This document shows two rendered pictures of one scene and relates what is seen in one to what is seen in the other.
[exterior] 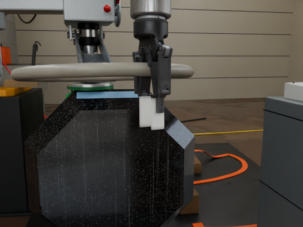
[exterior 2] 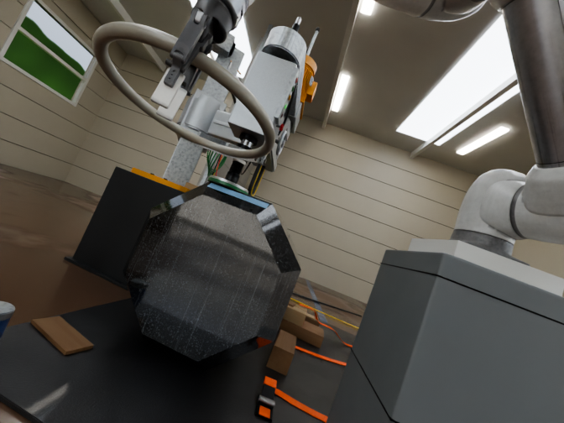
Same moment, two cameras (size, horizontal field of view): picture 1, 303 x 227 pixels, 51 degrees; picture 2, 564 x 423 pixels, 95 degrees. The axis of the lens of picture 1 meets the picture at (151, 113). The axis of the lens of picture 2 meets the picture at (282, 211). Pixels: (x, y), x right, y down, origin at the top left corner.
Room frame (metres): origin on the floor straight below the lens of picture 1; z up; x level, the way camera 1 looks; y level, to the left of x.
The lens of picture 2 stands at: (0.32, -0.40, 0.68)
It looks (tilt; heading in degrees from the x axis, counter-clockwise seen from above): 6 degrees up; 17
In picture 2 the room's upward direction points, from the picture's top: 22 degrees clockwise
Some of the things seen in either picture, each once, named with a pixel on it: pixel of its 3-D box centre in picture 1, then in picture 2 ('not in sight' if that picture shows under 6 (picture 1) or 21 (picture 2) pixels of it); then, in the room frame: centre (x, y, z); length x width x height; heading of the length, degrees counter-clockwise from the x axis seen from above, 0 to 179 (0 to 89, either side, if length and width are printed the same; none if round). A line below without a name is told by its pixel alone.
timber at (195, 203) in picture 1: (184, 194); (283, 350); (1.96, -0.22, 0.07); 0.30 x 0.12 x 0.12; 8
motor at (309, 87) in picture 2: not in sight; (297, 85); (2.16, 0.45, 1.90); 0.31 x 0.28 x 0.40; 105
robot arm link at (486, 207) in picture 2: not in sight; (496, 206); (1.25, -0.76, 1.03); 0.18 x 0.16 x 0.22; 33
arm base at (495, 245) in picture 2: not in sight; (474, 246); (1.28, -0.74, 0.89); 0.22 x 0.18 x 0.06; 13
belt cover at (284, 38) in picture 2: not in sight; (283, 93); (1.85, 0.38, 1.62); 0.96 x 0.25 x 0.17; 15
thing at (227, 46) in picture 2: not in sight; (223, 44); (1.95, 1.10, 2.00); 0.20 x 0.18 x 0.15; 97
